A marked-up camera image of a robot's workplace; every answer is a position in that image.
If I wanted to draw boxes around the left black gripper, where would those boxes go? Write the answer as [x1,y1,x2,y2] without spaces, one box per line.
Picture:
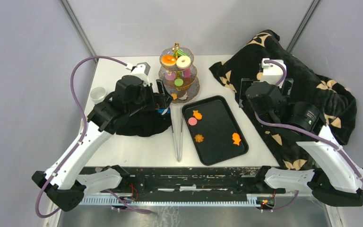
[126,78,173,116]

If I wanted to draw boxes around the orange fish cookie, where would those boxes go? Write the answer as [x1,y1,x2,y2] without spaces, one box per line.
[232,132,241,146]
[193,110,203,120]

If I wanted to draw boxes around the black floral blanket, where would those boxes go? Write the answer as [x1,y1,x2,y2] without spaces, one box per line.
[209,29,357,170]

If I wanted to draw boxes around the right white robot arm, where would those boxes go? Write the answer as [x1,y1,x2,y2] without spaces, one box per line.
[239,58,363,207]

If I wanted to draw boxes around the green round cookie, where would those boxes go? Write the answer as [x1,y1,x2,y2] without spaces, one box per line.
[174,78,184,87]

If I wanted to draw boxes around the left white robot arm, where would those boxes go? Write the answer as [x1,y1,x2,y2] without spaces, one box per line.
[32,62,171,211]

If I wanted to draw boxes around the green cake slice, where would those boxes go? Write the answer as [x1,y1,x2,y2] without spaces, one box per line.
[173,47,188,58]

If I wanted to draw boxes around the black serving tray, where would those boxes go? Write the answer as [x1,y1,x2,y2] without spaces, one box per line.
[182,96,249,166]

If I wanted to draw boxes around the black cloth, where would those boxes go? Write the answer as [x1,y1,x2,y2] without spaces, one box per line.
[116,110,172,137]

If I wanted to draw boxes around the white frosted donut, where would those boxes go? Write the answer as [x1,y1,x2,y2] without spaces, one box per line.
[176,55,191,70]

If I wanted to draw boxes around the blue patterned item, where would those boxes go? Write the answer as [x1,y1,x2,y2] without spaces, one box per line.
[157,108,169,115]

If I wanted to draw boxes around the brown round chocolate cookie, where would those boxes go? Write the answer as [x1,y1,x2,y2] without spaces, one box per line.
[178,93,188,101]

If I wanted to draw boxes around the metal serving tongs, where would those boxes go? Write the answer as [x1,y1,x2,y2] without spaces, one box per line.
[170,104,184,163]

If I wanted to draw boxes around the pink cake slice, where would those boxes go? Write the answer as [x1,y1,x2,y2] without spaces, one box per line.
[183,69,191,78]

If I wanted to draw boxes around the three-tier glass cake stand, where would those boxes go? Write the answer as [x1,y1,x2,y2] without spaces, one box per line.
[158,43,200,104]

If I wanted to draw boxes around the pink round cookie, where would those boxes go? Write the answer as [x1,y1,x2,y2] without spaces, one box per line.
[188,117,198,126]

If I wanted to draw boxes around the orange flower cookie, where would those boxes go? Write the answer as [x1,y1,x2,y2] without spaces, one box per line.
[194,134,204,143]

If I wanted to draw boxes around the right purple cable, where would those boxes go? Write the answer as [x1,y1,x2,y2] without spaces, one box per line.
[253,59,363,212]

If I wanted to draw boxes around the brown madeleine bread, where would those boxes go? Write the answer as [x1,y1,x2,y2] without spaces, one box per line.
[182,80,195,90]

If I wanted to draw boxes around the orange leaf cookie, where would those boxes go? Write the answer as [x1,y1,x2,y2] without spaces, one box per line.
[171,93,178,100]

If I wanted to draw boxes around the white and blue mug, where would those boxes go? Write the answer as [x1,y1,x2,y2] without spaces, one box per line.
[89,87,107,104]

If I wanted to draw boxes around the orange frosted donut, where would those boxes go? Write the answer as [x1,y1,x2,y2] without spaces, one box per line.
[161,54,177,67]

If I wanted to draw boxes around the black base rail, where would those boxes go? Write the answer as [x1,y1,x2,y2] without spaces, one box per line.
[112,167,286,202]

